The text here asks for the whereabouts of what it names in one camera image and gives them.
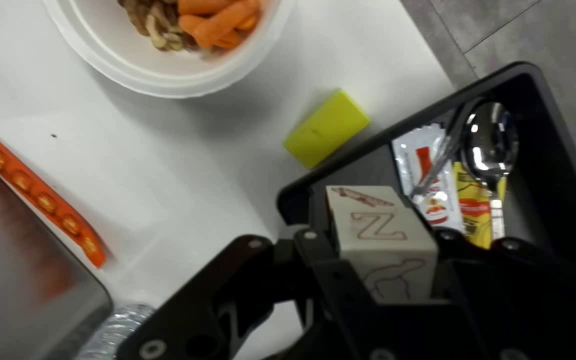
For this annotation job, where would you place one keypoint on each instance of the silver countertop appliance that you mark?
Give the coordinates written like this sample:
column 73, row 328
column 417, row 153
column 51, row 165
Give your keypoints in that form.
column 14, row 287

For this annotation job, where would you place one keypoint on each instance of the white lettered cube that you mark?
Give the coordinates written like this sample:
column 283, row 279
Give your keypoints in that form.
column 381, row 240

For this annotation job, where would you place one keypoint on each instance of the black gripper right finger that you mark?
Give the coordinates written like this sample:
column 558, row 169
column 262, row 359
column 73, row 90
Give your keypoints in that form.
column 535, row 307

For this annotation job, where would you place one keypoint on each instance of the carrot and noodle food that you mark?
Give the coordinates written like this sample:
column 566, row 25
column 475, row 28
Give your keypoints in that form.
column 211, row 23

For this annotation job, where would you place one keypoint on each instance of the ketchup packet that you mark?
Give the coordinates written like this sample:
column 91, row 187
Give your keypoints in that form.
column 428, row 167

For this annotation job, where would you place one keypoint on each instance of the white bowl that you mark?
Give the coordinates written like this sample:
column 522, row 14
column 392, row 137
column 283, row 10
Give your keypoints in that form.
column 134, row 63

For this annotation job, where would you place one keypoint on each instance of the metal spoon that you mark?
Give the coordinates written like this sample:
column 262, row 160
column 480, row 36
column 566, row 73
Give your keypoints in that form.
column 491, row 143

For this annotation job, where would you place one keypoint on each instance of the yellow mustard packet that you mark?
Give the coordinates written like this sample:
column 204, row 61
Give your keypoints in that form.
column 475, row 216

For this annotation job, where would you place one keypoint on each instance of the yellow rectangular block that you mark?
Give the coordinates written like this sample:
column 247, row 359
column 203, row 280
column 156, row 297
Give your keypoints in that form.
column 327, row 128

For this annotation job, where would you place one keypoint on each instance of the orange strip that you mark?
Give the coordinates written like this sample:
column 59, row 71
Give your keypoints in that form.
column 34, row 192

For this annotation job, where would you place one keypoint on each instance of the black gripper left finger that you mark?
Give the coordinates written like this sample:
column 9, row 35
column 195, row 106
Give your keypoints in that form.
column 289, row 300

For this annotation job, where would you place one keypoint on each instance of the black plastic tray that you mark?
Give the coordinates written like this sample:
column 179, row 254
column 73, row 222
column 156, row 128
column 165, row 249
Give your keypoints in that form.
column 558, row 173

